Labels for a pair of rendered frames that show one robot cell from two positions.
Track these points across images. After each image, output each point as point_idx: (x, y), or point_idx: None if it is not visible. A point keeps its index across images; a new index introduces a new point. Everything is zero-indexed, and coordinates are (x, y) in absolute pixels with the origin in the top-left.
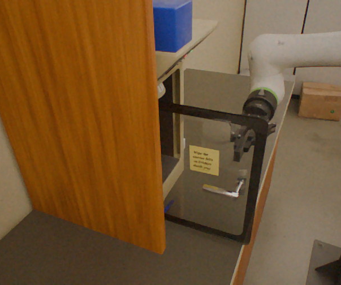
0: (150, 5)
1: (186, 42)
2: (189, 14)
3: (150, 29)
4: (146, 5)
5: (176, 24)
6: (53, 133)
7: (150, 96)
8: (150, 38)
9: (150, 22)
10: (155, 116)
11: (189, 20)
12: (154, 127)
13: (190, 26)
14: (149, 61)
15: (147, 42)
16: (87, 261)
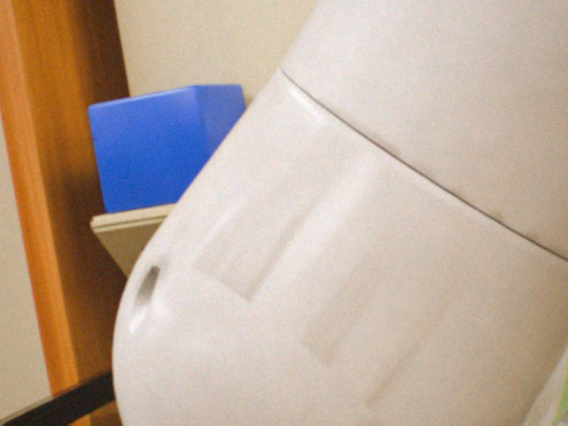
0: (19, 100)
1: (173, 197)
2: (180, 123)
3: (19, 147)
4: (1, 100)
5: (99, 143)
6: None
7: (34, 302)
8: (23, 167)
9: (21, 134)
10: (59, 360)
11: (179, 137)
12: (52, 387)
13: (195, 155)
14: (19, 215)
15: (11, 173)
16: None
